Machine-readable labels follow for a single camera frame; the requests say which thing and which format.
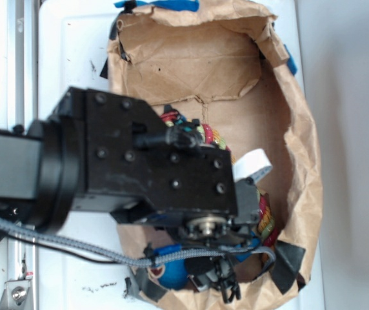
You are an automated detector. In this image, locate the grey braided cable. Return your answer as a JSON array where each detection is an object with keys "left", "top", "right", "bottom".
[{"left": 0, "top": 211, "right": 277, "bottom": 278}]

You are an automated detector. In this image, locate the blue rectangular block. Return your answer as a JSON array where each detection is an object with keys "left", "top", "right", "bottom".
[{"left": 235, "top": 231, "right": 262, "bottom": 262}]

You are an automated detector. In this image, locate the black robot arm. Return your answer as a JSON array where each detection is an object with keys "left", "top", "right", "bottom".
[{"left": 0, "top": 88, "right": 261, "bottom": 303}]

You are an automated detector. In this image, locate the white flat ribbon cable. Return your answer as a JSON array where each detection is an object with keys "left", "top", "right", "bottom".
[{"left": 232, "top": 148, "right": 274, "bottom": 182}]

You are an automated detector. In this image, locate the red and green wire bundle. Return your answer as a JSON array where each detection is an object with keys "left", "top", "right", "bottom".
[{"left": 159, "top": 105, "right": 204, "bottom": 136}]

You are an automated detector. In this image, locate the metal corner bracket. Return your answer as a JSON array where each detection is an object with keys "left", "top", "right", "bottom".
[{"left": 0, "top": 280, "right": 34, "bottom": 310}]

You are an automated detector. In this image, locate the multicolour twisted rope toy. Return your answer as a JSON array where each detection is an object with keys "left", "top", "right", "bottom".
[{"left": 161, "top": 110, "right": 279, "bottom": 247}]

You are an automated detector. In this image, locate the brown paper bag tray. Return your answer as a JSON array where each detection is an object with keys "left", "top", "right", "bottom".
[{"left": 108, "top": 1, "right": 323, "bottom": 309}]

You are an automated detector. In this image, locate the blue ball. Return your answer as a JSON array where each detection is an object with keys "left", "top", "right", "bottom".
[{"left": 154, "top": 260, "right": 188, "bottom": 290}]

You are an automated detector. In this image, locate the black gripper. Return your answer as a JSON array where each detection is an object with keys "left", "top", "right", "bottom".
[{"left": 158, "top": 177, "right": 259, "bottom": 303}]

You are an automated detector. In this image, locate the aluminium extrusion rail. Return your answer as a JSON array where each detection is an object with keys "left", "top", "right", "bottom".
[{"left": 7, "top": 1, "right": 41, "bottom": 309}]

